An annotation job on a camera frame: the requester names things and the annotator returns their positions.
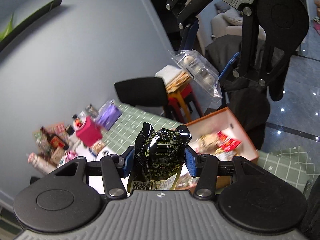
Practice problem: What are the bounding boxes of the green checked tablecloth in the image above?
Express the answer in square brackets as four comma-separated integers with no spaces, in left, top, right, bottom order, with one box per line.
[101,101,319,192]

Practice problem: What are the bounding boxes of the black chair right side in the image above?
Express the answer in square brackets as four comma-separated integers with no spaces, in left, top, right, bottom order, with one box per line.
[114,77,169,107]

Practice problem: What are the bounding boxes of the clear pastry snack packet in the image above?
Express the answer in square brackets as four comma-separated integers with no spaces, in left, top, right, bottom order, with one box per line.
[196,133,220,153]

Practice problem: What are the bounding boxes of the pink round container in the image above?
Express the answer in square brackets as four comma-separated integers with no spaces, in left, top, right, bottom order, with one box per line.
[63,151,78,163]

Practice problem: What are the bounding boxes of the white ball candy packet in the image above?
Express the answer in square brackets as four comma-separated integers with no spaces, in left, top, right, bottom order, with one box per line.
[169,50,223,103]

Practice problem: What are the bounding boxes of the dark brown glass bottle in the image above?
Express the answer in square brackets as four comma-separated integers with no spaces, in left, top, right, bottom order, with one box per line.
[40,127,69,151]

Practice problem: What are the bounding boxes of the black foil snack bag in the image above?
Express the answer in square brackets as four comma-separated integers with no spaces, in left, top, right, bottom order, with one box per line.
[127,122,192,193]

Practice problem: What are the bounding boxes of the white pink bottle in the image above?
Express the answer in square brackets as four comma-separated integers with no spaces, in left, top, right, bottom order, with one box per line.
[28,153,56,174]

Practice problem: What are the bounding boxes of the small nut snack bag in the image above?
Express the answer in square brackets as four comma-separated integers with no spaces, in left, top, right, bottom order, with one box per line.
[91,140,106,156]

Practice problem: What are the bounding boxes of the purple tissue pack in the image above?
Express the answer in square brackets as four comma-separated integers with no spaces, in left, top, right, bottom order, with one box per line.
[94,100,122,131]

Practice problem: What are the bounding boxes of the colourful board game box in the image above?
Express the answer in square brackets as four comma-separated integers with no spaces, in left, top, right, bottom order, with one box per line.
[33,122,69,155]

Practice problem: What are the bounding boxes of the orange cardboard box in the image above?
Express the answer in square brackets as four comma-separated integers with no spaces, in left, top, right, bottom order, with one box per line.
[184,106,260,192]

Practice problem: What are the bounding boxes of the clear plastic bottle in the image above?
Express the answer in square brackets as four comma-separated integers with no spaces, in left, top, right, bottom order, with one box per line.
[36,137,51,155]

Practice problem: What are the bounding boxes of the black jacket on chair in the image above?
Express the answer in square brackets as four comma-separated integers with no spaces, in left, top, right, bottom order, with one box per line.
[205,35,290,150]

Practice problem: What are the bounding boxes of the folded towels stack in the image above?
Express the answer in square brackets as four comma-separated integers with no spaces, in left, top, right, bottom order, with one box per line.
[155,65,191,94]

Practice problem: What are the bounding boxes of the red stool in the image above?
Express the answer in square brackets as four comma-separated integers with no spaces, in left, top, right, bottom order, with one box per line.
[168,83,203,124]

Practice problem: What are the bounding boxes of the magenta tissue box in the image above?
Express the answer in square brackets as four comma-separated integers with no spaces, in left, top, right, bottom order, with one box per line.
[75,116,103,147]

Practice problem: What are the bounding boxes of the red snack packet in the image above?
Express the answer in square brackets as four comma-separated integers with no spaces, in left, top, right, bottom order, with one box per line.
[216,131,241,152]

